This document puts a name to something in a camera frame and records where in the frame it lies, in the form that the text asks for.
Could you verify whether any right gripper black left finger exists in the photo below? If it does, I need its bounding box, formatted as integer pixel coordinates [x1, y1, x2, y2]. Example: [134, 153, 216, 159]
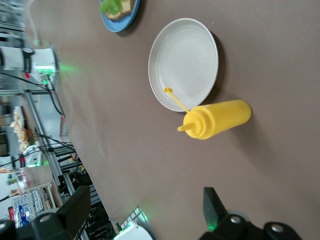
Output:
[0, 185, 92, 240]

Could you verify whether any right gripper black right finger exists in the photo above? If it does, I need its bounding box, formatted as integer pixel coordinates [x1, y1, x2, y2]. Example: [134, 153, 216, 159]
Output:
[199, 186, 305, 240]

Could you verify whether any yellow squeeze bottle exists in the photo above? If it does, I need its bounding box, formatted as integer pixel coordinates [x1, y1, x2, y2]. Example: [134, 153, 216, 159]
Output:
[163, 86, 252, 140]

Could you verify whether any brown bread slice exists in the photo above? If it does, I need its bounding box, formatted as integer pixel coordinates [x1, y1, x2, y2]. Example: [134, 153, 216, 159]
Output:
[104, 0, 135, 21]

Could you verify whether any green lettuce leaf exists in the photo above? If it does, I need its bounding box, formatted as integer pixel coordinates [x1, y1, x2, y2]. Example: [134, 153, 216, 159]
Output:
[99, 0, 123, 15]

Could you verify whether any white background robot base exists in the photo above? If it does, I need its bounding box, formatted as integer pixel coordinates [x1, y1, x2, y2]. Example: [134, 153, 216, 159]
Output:
[9, 146, 43, 169]

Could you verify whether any beige round plate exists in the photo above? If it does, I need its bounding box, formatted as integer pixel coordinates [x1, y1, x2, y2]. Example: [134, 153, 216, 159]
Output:
[147, 17, 220, 113]

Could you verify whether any blue round plate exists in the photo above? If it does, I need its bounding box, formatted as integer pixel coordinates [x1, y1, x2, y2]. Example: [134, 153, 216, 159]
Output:
[99, 0, 142, 33]

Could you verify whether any plastic wrapped bottle pack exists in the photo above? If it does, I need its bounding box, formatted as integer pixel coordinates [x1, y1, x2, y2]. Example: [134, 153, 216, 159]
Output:
[7, 183, 57, 227]

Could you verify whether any orange snack pack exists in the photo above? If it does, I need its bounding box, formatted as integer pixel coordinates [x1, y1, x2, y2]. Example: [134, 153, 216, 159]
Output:
[9, 106, 35, 152]

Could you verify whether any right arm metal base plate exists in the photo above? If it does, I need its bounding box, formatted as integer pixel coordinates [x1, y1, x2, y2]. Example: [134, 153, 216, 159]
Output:
[121, 205, 151, 227]

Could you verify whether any aluminium frame post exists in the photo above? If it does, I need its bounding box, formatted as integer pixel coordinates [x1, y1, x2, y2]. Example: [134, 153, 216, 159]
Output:
[23, 91, 63, 176]

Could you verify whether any black left base cable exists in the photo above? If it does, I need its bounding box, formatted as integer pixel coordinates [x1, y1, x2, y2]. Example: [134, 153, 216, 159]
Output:
[0, 71, 66, 118]

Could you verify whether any white toaster power cable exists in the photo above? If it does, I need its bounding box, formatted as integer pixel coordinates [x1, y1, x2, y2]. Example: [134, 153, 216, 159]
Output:
[24, 0, 41, 47]

